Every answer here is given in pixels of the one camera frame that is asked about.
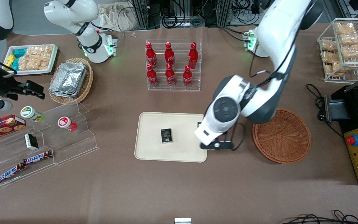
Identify red cola bottle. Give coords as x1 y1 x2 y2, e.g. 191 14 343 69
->
183 65 194 88
165 42 175 67
165 63 176 87
146 42 158 69
188 42 199 69
147 64 159 87

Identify black press machine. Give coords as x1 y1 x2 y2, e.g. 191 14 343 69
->
324 70 358 131

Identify black printed packet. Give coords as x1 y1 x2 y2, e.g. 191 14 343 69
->
161 128 173 144

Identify black machine power cable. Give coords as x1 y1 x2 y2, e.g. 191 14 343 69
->
306 83 345 139

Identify clear acrylic bottle rack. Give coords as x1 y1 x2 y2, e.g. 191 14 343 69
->
146 39 202 91

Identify light wicker oval basket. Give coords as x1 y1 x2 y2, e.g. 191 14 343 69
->
48 57 94 105

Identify beige cloth bag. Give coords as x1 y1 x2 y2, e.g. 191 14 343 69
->
97 2 143 31

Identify Snickers chocolate bar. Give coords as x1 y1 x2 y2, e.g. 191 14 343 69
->
0 164 24 184
23 150 53 165

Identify white rectangular snack tray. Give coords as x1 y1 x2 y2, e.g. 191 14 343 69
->
3 44 59 76

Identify clear acrylic stepped shelf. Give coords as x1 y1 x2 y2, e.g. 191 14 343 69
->
0 102 99 188

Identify red strawberry yogurt cup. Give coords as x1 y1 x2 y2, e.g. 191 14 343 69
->
57 116 77 132

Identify brown round wicker basket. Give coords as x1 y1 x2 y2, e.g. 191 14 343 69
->
252 108 312 164

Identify green sunflower cup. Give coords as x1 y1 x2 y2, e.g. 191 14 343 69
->
20 106 44 122

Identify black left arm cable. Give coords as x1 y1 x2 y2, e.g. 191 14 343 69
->
249 47 296 91

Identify aluminium frame post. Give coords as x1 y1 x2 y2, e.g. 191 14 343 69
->
131 0 150 30
216 0 232 27

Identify coiled black cable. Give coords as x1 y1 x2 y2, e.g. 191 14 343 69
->
161 12 183 29

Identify small black and white box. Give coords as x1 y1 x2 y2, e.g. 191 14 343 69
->
24 133 39 150

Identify yellow snack packet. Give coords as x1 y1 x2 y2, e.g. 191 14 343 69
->
4 54 16 68

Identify aluminium foil tray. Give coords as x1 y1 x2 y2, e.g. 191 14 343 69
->
50 62 88 94
49 87 79 98

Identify black floor cables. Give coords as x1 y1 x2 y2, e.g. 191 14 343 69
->
280 210 358 224

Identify red tartan cookie box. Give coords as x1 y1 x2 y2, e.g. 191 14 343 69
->
0 115 27 144

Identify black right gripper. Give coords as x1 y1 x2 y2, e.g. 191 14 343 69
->
0 80 46 101

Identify cream plastic tray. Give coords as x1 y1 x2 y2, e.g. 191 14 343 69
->
134 112 208 163

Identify clear bag of crackers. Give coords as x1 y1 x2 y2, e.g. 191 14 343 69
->
341 44 358 59
339 33 358 46
321 40 338 52
26 46 54 57
321 51 341 63
38 54 53 70
18 55 39 71
335 22 355 34
324 61 343 77

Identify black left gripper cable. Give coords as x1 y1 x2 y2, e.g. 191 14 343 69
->
231 122 246 151

